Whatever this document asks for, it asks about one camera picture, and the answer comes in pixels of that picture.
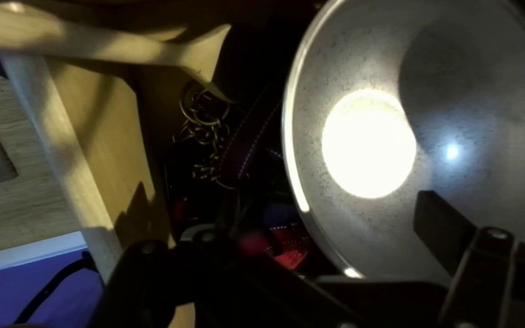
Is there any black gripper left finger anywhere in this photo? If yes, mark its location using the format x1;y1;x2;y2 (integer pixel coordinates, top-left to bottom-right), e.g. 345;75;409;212
214;197;241;244

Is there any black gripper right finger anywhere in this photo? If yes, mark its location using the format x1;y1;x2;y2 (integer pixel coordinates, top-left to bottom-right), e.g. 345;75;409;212
413;188;482;259

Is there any silver metal bowl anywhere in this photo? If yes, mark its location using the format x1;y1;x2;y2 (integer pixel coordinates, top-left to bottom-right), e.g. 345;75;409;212
281;0;525;288

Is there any open light wood drawer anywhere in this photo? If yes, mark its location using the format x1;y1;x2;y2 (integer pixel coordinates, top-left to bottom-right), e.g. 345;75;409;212
0;0;234;288

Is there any red plastic item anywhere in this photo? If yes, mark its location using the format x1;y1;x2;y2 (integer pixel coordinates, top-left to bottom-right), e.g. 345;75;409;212
238;226;309;273

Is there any tangle of thin wire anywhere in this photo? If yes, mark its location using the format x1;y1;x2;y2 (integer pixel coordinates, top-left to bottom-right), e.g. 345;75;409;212
176;82;236;186

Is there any black strap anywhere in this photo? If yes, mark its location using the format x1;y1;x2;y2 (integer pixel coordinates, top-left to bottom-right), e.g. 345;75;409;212
15;248;105;328

